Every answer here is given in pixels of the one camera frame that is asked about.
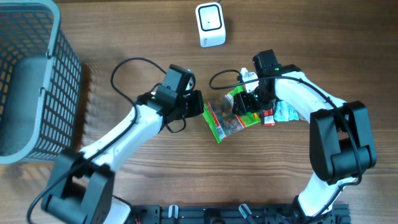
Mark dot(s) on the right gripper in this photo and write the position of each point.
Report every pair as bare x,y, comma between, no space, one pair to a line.
241,100

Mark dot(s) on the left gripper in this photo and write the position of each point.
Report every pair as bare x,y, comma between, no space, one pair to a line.
198,104

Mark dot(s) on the green gummy candy bag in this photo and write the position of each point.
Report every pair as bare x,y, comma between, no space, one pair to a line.
222,121

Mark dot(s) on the red stick sachet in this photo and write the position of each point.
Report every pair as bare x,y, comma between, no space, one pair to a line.
267,117

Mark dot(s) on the teal white wipes packet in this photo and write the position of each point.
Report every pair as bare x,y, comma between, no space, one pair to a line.
284,112

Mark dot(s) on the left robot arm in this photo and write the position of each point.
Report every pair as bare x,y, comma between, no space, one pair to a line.
80,188

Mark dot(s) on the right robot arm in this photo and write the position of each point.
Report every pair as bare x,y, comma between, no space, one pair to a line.
341,144

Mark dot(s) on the white barcode scanner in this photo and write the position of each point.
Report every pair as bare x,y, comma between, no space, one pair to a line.
211,26

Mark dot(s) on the grey plastic mesh basket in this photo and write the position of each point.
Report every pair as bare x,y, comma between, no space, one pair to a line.
41,81

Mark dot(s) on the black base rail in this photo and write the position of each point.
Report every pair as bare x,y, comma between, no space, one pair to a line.
173,214

